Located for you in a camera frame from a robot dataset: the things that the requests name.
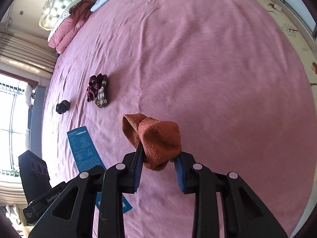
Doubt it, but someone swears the beige curtain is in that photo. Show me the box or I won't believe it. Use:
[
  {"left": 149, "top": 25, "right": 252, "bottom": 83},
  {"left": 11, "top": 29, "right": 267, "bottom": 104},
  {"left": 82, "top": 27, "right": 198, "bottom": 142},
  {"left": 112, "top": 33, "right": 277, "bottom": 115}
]
[{"left": 0, "top": 22, "right": 57, "bottom": 73}]

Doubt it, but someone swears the blue printed box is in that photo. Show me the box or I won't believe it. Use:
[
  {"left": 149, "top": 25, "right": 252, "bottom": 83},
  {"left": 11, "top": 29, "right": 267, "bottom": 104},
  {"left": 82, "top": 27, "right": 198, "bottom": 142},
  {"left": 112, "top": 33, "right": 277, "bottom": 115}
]
[{"left": 67, "top": 126, "right": 133, "bottom": 212}]

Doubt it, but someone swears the dark grey board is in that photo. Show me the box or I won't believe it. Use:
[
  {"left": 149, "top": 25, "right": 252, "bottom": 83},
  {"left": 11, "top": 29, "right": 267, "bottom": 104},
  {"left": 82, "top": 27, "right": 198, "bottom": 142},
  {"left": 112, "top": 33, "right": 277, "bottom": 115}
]
[{"left": 29, "top": 85, "right": 48, "bottom": 159}]

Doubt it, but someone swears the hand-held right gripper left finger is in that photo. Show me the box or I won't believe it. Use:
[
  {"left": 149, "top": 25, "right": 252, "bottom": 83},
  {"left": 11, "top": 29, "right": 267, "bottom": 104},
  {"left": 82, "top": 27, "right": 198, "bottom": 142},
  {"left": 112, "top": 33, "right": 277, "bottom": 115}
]
[{"left": 28, "top": 145, "right": 144, "bottom": 238}]

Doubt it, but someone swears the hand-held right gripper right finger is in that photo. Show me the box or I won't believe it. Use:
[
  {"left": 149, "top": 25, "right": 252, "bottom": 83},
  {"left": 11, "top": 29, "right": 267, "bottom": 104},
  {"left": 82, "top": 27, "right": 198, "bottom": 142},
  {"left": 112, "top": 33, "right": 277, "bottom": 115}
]
[{"left": 173, "top": 151, "right": 289, "bottom": 238}]

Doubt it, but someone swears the window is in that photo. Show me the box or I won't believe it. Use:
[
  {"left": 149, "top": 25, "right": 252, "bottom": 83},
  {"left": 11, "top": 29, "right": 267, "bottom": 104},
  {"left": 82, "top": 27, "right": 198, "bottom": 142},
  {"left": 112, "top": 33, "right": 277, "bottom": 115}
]
[{"left": 0, "top": 73, "right": 31, "bottom": 179}]

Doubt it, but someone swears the pink bed sheet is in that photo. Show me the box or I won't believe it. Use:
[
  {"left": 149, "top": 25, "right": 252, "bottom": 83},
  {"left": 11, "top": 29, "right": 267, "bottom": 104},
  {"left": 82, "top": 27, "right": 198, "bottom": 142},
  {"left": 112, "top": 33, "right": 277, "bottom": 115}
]
[{"left": 42, "top": 0, "right": 312, "bottom": 238}]

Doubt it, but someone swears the dark red sock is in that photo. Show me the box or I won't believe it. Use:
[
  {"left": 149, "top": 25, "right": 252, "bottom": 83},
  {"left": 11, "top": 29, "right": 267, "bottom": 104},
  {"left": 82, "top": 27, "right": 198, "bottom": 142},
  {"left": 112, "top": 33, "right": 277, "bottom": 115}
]
[{"left": 87, "top": 74, "right": 101, "bottom": 103}]

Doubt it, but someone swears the folded pink quilt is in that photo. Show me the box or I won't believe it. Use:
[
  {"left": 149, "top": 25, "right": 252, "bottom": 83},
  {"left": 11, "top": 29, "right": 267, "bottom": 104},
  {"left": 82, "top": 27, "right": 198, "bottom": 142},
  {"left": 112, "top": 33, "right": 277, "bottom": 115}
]
[{"left": 48, "top": 0, "right": 93, "bottom": 53}]

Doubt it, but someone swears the black sock ball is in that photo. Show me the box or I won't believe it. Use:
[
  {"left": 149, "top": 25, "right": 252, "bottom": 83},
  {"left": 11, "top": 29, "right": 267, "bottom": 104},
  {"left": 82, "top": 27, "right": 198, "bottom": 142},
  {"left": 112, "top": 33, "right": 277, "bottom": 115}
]
[{"left": 56, "top": 100, "right": 70, "bottom": 115}]

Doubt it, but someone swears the brown printed sock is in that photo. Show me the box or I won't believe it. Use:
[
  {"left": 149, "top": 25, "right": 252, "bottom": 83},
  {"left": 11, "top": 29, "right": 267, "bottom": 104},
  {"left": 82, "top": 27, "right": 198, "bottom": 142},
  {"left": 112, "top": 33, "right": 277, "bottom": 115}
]
[{"left": 95, "top": 74, "right": 109, "bottom": 109}]

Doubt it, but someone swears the rust brown sock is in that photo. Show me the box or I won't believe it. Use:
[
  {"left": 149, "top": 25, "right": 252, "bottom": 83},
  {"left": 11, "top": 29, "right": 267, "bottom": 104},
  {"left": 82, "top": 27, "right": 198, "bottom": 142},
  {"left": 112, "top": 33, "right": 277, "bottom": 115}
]
[{"left": 121, "top": 113, "right": 182, "bottom": 171}]

